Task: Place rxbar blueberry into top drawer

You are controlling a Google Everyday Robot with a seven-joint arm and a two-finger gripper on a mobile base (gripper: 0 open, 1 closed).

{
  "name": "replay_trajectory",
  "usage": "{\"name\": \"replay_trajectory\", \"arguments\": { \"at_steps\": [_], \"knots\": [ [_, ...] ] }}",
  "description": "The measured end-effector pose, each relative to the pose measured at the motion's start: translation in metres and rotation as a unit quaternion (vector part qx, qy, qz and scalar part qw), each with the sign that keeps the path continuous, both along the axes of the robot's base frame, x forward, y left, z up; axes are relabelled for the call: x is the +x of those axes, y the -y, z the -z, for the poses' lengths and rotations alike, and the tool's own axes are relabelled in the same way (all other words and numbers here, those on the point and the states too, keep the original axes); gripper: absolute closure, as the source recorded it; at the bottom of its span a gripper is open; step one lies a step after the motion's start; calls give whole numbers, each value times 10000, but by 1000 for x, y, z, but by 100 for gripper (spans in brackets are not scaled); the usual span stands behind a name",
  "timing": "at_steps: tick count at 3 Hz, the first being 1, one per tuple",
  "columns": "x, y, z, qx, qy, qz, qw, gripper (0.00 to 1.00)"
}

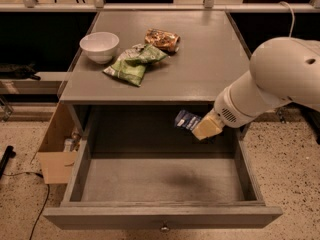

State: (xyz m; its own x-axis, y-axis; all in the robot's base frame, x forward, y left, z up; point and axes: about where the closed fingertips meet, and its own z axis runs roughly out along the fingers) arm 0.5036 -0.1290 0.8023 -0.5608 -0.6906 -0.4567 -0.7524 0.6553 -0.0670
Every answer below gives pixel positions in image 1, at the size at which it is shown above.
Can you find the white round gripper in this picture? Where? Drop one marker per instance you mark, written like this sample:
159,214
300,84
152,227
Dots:
227,111

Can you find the blue rxbar blueberry wrapper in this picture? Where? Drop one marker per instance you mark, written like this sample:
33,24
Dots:
186,120

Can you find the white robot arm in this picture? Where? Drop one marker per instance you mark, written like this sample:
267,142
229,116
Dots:
281,71

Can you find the open grey top drawer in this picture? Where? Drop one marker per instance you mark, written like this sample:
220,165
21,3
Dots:
186,185

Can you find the grey wooden cabinet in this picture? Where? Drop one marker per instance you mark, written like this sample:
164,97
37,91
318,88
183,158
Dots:
210,57

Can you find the green chip bag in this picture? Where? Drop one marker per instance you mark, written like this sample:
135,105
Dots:
131,65

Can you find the crushed gold snack can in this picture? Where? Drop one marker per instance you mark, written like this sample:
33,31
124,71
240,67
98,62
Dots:
163,40

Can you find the white ceramic bowl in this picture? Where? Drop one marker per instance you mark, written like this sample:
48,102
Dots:
100,47

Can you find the cardboard box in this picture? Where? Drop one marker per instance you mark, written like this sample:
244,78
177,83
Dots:
57,152

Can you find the black object on floor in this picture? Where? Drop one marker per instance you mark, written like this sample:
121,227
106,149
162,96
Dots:
9,153

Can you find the black object on shelf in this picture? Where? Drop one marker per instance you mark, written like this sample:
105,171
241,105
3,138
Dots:
18,71

